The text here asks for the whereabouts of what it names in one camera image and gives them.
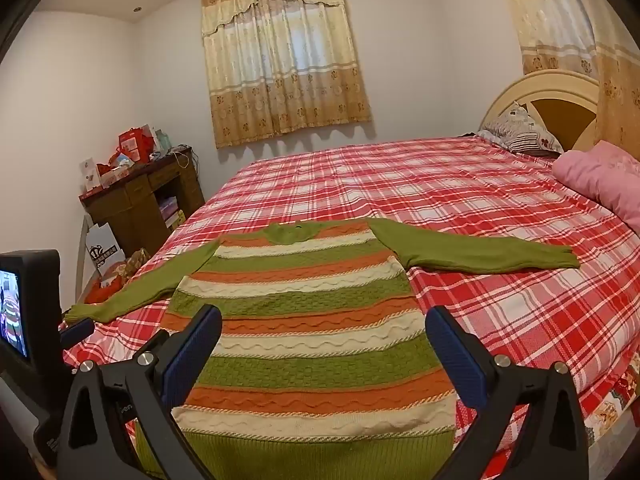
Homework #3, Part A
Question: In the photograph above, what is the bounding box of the red gift bag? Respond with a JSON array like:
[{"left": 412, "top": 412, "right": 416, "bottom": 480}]
[{"left": 118, "top": 127, "right": 153, "bottom": 163}]

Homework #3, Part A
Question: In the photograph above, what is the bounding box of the white card box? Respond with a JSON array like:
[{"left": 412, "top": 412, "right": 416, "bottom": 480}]
[{"left": 79, "top": 158, "right": 101, "bottom": 193}]

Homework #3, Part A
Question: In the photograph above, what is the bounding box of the white paper bag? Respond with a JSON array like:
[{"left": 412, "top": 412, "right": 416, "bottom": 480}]
[{"left": 85, "top": 222, "right": 126, "bottom": 278}]

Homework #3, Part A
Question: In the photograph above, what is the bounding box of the pink pillow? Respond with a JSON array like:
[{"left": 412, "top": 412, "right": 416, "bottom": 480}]
[{"left": 552, "top": 140, "right": 640, "bottom": 233}]

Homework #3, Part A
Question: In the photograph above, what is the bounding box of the red plaid bedsheet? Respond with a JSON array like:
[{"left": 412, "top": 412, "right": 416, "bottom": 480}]
[{"left": 62, "top": 136, "right": 640, "bottom": 480}]

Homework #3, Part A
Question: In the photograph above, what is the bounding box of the red plastic bag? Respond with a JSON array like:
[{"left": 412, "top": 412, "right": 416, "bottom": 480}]
[{"left": 85, "top": 280, "right": 126, "bottom": 306}]

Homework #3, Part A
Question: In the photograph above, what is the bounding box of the brown patterned cloth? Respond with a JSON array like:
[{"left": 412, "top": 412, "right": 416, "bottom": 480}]
[{"left": 117, "top": 247, "right": 153, "bottom": 281}]

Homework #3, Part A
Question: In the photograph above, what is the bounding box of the brown wooden desk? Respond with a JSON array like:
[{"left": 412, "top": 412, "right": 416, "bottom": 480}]
[{"left": 80, "top": 147, "right": 206, "bottom": 258}]

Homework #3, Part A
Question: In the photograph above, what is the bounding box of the grey patterned pillow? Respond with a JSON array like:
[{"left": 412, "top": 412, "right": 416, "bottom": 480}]
[{"left": 475, "top": 101, "right": 565, "bottom": 155}]

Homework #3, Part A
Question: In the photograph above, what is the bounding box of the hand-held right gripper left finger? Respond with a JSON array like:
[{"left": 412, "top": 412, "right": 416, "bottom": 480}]
[{"left": 57, "top": 304, "right": 223, "bottom": 480}]

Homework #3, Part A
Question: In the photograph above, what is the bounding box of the green orange striped knit sweater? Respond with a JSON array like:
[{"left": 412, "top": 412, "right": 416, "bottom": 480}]
[{"left": 65, "top": 218, "right": 581, "bottom": 480}]

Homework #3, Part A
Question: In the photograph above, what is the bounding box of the cream wooden headboard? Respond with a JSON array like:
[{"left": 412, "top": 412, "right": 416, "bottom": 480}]
[{"left": 479, "top": 70, "right": 601, "bottom": 153}]

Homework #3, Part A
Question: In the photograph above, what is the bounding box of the beige floral window curtain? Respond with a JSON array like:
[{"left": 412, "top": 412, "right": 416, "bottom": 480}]
[{"left": 200, "top": 0, "right": 373, "bottom": 150}]

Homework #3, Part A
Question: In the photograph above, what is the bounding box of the floral patterned mattress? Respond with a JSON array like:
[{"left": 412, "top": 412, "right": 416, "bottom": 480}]
[{"left": 582, "top": 355, "right": 640, "bottom": 453}]

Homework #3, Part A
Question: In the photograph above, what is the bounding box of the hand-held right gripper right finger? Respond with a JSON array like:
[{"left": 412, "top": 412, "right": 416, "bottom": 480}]
[{"left": 425, "top": 305, "right": 591, "bottom": 480}]

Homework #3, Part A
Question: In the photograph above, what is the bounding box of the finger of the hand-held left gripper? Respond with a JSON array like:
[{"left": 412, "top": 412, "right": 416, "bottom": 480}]
[{"left": 60, "top": 317, "right": 96, "bottom": 356}]

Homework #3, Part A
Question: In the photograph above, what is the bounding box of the beige floral long curtain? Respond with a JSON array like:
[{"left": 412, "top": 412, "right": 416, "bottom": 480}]
[{"left": 492, "top": 0, "right": 640, "bottom": 161}]

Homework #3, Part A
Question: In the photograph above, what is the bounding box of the stack of boxes under desk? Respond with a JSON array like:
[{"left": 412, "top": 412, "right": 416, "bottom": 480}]
[{"left": 159, "top": 197, "right": 187, "bottom": 233}]

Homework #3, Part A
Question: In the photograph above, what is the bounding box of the flat red gift box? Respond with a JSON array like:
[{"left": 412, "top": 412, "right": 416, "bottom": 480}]
[{"left": 97, "top": 162, "right": 136, "bottom": 187}]

